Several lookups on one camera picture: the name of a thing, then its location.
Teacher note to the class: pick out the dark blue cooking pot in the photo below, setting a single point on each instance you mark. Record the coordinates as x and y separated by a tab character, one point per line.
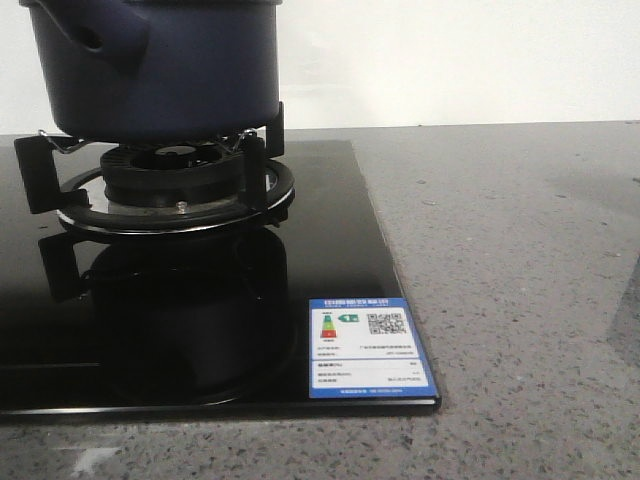
158	71

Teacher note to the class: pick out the black pot support grate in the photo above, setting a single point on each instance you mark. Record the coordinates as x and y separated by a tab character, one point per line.
81	203

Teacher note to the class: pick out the blue energy label sticker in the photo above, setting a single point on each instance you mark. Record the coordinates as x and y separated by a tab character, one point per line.
366	348

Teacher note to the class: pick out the black round gas burner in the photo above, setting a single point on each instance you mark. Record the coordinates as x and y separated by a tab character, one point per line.
162	177

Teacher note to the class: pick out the black glass gas stove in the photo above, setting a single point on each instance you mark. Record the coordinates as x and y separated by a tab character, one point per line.
191	327

